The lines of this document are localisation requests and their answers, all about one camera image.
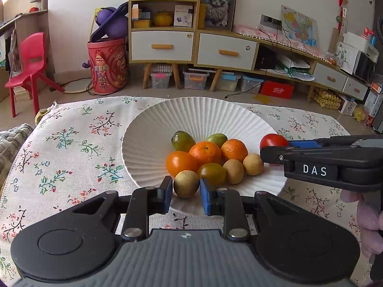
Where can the red tomato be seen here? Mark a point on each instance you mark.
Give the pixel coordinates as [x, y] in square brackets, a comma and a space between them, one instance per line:
[273, 140]

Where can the clear storage bin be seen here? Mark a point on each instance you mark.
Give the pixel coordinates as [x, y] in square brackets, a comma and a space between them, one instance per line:
[161, 77]
[196, 80]

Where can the yellow flat box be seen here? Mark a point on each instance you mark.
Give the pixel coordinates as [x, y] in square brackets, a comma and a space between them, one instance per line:
[141, 23]

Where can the orange tomato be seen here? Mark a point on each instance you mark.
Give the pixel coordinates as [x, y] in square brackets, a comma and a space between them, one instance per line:
[179, 163]

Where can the green brown tomato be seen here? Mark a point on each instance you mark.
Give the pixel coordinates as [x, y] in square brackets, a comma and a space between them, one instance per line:
[212, 173]

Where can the pink small toy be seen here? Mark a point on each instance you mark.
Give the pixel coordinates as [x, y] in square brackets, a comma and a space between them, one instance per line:
[368, 31]

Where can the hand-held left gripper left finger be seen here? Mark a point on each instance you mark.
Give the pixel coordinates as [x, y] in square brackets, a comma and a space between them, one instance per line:
[166, 196]

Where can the wooden shelf cabinet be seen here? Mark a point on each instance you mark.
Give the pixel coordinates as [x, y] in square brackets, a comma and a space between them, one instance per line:
[196, 28]

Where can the person's right hand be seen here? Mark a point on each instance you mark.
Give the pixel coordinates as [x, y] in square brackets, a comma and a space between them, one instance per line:
[369, 221]

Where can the white green paper bag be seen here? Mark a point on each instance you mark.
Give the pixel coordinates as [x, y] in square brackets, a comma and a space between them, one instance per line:
[294, 67]

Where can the small white carton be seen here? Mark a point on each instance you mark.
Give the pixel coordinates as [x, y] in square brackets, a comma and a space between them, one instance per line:
[348, 107]

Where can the colourful map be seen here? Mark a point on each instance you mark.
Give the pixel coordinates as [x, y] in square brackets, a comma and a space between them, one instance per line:
[299, 27]

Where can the pink lace cloth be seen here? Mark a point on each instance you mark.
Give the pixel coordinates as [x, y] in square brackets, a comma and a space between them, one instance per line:
[254, 33]

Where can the framed cat picture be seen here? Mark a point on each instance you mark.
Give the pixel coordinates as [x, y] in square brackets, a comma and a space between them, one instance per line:
[217, 7]

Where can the red plastic chair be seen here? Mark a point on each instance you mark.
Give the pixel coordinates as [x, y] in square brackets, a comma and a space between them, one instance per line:
[33, 53]

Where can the clear snack bag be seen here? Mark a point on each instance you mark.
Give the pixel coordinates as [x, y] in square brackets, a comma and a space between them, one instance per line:
[332, 59]

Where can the large white drawer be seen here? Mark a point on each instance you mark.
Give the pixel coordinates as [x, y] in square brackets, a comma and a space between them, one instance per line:
[227, 50]
[161, 46]

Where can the stacked cartons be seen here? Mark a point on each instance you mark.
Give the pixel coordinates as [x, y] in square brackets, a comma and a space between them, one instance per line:
[376, 104]

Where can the brown kiwi fruit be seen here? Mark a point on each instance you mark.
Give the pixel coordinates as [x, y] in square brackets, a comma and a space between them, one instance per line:
[252, 164]
[234, 171]
[186, 184]

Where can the yellow egg carton stack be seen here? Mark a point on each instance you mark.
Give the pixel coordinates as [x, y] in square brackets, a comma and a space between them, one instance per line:
[326, 99]

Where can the black box device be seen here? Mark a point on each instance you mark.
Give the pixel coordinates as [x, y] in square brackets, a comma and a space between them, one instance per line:
[265, 59]

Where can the green mandarin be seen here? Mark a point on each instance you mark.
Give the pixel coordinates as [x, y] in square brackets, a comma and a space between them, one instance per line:
[182, 140]
[217, 139]

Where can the orange white small box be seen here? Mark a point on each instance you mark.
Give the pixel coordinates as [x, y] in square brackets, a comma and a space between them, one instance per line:
[135, 12]

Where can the red printed bucket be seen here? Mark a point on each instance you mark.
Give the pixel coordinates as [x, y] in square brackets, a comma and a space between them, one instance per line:
[107, 65]

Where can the black microwave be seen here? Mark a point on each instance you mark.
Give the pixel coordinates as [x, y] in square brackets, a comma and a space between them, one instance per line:
[365, 65]

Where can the blue lid storage bin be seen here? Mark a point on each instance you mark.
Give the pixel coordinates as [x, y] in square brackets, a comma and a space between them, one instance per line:
[228, 82]
[251, 84]

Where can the yellow pot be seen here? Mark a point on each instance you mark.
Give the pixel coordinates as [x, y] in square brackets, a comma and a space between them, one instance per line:
[163, 18]

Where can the small white drawer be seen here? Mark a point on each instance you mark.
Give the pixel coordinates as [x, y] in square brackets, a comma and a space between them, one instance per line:
[355, 89]
[330, 77]

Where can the yellow plastic bag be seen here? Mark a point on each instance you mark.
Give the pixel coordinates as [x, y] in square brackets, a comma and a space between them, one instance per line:
[360, 113]

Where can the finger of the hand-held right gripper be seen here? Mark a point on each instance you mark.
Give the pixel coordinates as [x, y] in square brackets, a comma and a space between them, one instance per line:
[302, 143]
[275, 155]

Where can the brown cardboard sheet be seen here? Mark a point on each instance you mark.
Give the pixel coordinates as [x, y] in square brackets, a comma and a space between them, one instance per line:
[335, 40]

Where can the grey knitted cushion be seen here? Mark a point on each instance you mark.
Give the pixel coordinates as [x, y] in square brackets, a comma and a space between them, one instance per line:
[13, 149]

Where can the yellow paper sheet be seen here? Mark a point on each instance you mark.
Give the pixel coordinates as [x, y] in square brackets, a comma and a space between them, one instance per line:
[263, 98]

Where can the white round floor disc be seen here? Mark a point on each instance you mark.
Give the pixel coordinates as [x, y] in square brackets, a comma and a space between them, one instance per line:
[77, 85]

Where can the red flat box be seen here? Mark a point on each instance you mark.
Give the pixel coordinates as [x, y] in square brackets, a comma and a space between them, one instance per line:
[276, 89]

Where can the white product box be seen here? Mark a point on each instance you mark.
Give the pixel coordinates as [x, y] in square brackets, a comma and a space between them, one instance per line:
[183, 15]

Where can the purple toy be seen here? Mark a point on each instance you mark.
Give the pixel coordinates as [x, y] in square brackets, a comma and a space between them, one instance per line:
[115, 25]

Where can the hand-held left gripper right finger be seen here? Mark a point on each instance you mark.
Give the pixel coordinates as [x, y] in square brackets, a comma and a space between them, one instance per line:
[206, 198]

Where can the floral tablecloth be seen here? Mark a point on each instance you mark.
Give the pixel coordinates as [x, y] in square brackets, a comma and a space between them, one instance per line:
[74, 155]

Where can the white ribbed plate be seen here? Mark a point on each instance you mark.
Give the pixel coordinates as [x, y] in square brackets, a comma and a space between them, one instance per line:
[149, 143]

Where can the blue small box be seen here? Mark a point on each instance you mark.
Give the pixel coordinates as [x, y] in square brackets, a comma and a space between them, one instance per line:
[144, 15]

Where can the orange mandarin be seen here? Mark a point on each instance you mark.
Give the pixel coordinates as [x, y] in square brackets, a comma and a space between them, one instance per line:
[235, 150]
[206, 154]

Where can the white power strip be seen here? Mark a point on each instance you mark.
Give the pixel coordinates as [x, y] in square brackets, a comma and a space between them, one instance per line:
[270, 21]

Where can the white storage box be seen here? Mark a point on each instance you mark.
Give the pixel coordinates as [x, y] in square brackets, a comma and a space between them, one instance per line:
[359, 40]

